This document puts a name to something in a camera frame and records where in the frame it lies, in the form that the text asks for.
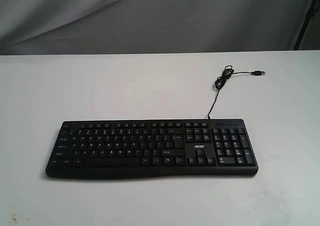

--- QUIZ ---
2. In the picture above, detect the black Acer keyboard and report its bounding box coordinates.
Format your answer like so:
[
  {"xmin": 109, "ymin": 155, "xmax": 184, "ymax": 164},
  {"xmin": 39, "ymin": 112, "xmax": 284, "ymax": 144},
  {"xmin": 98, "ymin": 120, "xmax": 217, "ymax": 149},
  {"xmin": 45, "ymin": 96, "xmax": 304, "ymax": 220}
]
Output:
[{"xmin": 45, "ymin": 119, "xmax": 259, "ymax": 180}]

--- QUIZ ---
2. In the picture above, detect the grey backdrop cloth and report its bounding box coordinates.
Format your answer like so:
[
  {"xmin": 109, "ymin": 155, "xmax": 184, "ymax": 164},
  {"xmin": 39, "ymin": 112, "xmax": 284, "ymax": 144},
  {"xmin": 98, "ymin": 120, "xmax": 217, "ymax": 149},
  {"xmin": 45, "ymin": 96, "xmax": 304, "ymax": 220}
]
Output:
[{"xmin": 0, "ymin": 0, "xmax": 312, "ymax": 55}]

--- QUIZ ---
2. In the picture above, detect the black tripod stand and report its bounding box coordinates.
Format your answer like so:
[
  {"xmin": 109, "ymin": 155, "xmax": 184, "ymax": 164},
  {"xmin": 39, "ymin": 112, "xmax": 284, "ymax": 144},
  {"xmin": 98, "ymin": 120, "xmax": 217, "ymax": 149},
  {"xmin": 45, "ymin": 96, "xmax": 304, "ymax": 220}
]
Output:
[{"xmin": 293, "ymin": 0, "xmax": 318, "ymax": 51}]

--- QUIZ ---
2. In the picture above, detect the black keyboard USB cable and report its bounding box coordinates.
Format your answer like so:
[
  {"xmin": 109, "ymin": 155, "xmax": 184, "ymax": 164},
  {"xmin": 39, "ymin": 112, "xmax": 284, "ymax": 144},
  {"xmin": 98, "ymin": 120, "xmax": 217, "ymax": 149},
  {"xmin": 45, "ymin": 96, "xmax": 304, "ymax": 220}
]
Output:
[{"xmin": 206, "ymin": 65, "xmax": 267, "ymax": 120}]

